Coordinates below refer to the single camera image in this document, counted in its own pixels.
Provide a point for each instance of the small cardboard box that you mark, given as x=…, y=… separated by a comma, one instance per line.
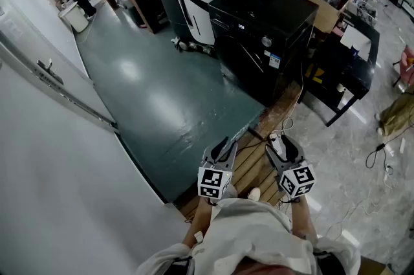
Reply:
x=375, y=267

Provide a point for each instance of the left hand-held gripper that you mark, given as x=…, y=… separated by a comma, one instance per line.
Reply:
x=211, y=181

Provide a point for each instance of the person's left forearm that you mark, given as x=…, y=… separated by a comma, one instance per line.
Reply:
x=200, y=222

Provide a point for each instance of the person's white shirt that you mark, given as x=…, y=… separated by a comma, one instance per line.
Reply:
x=252, y=235

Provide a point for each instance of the white paper sheet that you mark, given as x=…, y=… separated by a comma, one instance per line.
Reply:
x=354, y=37

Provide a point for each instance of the white power strip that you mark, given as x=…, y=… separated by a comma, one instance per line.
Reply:
x=277, y=142

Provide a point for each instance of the person's right forearm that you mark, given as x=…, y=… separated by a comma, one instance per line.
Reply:
x=302, y=222

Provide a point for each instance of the wooden slat platform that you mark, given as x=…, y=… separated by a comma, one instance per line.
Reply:
x=255, y=170

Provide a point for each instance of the blue cup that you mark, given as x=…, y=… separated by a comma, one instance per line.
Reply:
x=355, y=51

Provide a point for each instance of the black table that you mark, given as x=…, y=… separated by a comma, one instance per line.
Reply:
x=355, y=79

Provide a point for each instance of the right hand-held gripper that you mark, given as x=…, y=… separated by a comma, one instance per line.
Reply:
x=297, y=180

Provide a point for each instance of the white round bin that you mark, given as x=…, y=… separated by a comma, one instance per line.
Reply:
x=74, y=18

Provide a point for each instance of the black cabinet appliance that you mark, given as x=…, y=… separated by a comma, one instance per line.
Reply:
x=265, y=11

